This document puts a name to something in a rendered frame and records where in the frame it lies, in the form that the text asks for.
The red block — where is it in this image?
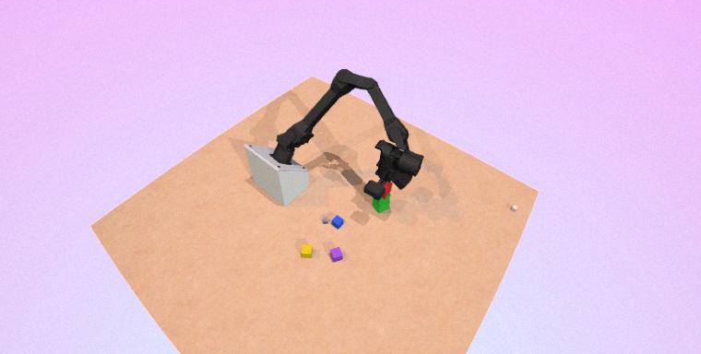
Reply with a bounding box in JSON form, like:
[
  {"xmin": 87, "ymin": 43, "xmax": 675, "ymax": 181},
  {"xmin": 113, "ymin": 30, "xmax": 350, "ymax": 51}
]
[{"xmin": 382, "ymin": 182, "xmax": 393, "ymax": 200}]

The purple block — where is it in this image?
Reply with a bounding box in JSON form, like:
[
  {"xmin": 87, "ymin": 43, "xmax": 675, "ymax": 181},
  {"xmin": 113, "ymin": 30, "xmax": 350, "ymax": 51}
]
[{"xmin": 330, "ymin": 247, "xmax": 343, "ymax": 263}]

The green block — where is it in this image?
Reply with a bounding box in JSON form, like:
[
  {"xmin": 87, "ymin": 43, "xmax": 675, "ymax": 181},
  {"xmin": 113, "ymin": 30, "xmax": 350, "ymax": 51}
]
[
  {"xmin": 373, "ymin": 200, "xmax": 390, "ymax": 213},
  {"xmin": 373, "ymin": 194, "xmax": 391, "ymax": 207}
]

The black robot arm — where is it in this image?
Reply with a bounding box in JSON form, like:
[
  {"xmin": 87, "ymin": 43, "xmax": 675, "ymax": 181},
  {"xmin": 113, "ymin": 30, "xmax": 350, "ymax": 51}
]
[{"xmin": 269, "ymin": 69, "xmax": 424, "ymax": 190}]

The yellow block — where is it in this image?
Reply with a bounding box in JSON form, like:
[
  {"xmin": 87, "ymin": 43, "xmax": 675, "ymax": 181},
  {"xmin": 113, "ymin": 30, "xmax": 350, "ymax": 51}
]
[{"xmin": 301, "ymin": 245, "xmax": 313, "ymax": 258}]

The blue block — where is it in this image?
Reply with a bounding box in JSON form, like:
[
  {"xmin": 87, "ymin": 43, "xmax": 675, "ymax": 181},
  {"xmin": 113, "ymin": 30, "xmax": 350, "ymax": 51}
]
[{"xmin": 331, "ymin": 215, "xmax": 344, "ymax": 229}]

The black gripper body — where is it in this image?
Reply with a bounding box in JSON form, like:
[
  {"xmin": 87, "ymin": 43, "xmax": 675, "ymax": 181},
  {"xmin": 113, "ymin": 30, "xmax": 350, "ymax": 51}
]
[{"xmin": 363, "ymin": 160, "xmax": 398, "ymax": 200}]

